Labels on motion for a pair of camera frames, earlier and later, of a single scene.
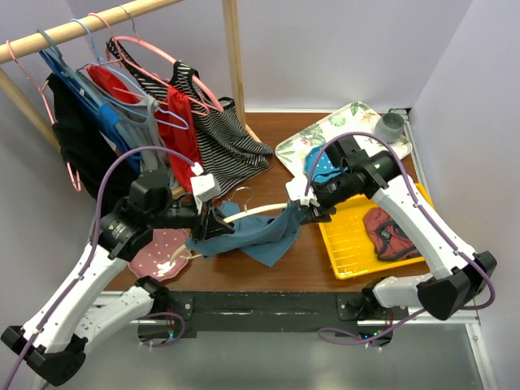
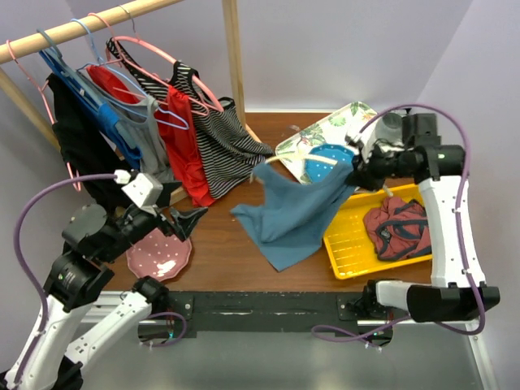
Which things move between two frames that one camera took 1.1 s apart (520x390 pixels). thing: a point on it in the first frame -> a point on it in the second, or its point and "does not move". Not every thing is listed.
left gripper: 210,223 -> 183,223
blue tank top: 266,238 -> 292,221
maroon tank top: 389,240 does not move
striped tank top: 229,151 does not move
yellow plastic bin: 348,244 does not move
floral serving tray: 357,118 does not move
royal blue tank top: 97,112 does not move
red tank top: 175,116 does not move
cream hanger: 179,255 -> 257,172
